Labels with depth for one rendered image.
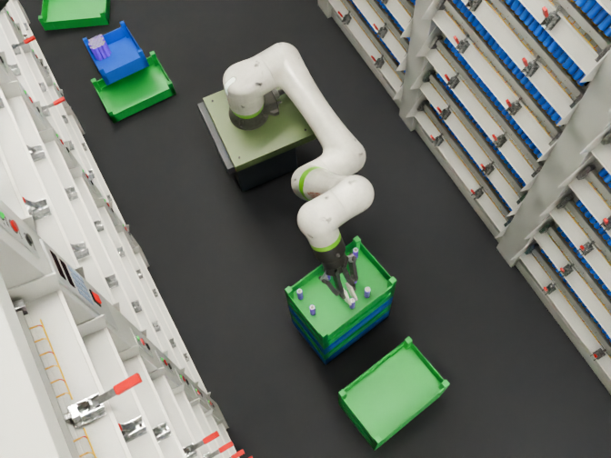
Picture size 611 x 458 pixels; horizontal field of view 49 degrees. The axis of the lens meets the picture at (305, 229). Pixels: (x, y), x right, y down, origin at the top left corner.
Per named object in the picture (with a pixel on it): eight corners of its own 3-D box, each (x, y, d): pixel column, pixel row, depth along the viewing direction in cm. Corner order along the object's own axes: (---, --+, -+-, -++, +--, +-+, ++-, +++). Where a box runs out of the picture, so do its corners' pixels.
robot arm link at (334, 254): (323, 258, 187) (348, 239, 189) (301, 237, 195) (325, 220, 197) (329, 272, 191) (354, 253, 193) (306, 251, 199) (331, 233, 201)
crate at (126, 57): (89, 53, 305) (82, 38, 299) (130, 34, 308) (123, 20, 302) (106, 85, 286) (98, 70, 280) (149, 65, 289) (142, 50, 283)
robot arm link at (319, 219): (285, 206, 185) (304, 227, 177) (322, 182, 187) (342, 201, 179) (300, 240, 195) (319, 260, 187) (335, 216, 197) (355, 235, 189)
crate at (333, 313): (356, 243, 227) (356, 234, 220) (395, 288, 220) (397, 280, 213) (285, 296, 221) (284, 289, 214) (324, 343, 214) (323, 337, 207)
